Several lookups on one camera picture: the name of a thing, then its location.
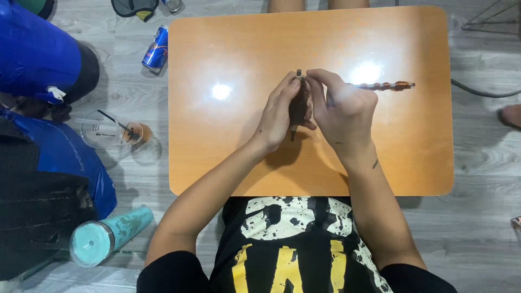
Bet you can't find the person's right hand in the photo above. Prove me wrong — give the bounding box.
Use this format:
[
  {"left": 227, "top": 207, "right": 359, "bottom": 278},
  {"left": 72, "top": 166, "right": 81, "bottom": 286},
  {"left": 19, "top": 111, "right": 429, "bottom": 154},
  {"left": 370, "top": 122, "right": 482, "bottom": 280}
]
[{"left": 305, "top": 68, "right": 379, "bottom": 159}]

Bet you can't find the person's left hand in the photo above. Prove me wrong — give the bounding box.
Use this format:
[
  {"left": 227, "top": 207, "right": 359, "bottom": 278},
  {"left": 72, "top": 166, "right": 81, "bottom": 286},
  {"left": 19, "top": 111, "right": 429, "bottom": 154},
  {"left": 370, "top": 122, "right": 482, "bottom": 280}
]
[{"left": 253, "top": 71, "right": 317, "bottom": 154}]

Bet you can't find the brown ornamental pen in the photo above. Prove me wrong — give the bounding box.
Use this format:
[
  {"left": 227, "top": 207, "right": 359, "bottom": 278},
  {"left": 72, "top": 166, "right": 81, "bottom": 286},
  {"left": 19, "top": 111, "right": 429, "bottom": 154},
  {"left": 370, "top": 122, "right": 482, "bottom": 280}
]
[{"left": 288, "top": 69, "right": 313, "bottom": 142}]

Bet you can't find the brown beaded pen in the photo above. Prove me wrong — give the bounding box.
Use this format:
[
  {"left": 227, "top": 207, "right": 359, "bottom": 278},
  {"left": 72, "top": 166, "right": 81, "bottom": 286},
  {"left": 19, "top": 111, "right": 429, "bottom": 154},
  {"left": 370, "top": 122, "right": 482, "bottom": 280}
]
[{"left": 349, "top": 81, "right": 416, "bottom": 92}]

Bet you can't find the black printed t-shirt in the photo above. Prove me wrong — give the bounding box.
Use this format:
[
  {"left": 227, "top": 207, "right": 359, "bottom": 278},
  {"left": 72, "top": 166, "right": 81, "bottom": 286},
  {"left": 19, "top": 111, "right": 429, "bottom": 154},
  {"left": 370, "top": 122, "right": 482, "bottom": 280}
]
[{"left": 136, "top": 196, "right": 459, "bottom": 293}]

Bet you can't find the blue drink can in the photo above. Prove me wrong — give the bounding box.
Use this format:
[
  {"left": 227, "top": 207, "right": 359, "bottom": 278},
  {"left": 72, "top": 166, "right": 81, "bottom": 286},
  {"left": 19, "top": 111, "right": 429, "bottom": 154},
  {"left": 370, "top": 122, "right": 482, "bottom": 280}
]
[{"left": 141, "top": 25, "right": 169, "bottom": 76}]

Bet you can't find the black straw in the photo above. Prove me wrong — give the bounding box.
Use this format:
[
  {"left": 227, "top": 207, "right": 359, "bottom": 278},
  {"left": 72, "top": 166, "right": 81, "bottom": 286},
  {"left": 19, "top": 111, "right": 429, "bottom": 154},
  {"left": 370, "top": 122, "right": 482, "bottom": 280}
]
[{"left": 97, "top": 109, "right": 140, "bottom": 140}]

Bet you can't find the clear plastic cup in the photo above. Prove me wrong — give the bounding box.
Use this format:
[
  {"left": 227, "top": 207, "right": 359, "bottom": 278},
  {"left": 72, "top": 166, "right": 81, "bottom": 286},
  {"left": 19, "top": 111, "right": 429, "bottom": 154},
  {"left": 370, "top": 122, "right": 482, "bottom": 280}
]
[{"left": 80, "top": 109, "right": 154, "bottom": 149}]

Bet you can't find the grey and black cap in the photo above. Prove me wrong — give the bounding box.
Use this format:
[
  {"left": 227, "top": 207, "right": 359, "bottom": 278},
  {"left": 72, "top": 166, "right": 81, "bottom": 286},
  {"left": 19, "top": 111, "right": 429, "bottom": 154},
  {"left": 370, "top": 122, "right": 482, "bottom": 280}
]
[{"left": 111, "top": 0, "right": 160, "bottom": 23}]

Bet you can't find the teal tumbler with lid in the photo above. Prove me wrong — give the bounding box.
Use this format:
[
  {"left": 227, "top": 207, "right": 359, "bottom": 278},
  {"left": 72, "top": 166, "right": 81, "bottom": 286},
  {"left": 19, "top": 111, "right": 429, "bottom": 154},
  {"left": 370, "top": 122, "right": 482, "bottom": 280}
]
[{"left": 69, "top": 205, "right": 155, "bottom": 268}]

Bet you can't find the blue plastic bag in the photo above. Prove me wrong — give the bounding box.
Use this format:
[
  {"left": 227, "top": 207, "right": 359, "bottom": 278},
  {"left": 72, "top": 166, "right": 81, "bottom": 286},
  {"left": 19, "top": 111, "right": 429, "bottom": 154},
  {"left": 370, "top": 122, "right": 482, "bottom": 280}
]
[{"left": 0, "top": 108, "right": 118, "bottom": 221}]

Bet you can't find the blue and black helmet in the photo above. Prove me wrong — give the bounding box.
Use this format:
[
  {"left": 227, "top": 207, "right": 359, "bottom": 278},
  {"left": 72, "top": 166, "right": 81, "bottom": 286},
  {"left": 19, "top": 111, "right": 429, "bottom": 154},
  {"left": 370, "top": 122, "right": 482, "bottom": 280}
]
[{"left": 0, "top": 0, "right": 101, "bottom": 105}]

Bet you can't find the black backpack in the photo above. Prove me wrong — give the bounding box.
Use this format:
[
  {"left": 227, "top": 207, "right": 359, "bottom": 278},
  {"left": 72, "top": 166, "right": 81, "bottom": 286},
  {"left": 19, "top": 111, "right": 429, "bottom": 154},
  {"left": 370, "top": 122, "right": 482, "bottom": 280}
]
[{"left": 0, "top": 118, "right": 99, "bottom": 282}]

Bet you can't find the green and black object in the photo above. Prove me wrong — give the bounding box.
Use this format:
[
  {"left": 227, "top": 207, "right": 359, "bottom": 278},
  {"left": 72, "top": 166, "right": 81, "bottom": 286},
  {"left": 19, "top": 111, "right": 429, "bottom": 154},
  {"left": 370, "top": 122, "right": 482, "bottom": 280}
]
[{"left": 15, "top": 0, "right": 56, "bottom": 20}]

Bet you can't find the grey cable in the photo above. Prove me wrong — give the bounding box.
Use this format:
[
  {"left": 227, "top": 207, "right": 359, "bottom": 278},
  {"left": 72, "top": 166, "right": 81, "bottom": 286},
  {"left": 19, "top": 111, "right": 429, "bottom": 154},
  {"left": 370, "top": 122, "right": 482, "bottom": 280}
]
[{"left": 450, "top": 78, "right": 521, "bottom": 98}]

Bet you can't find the metal wire rack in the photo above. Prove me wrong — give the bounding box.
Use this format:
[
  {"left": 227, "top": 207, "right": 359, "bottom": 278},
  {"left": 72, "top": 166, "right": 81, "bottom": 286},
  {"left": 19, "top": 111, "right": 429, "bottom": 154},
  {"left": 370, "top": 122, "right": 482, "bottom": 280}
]
[{"left": 461, "top": 0, "right": 521, "bottom": 36}]

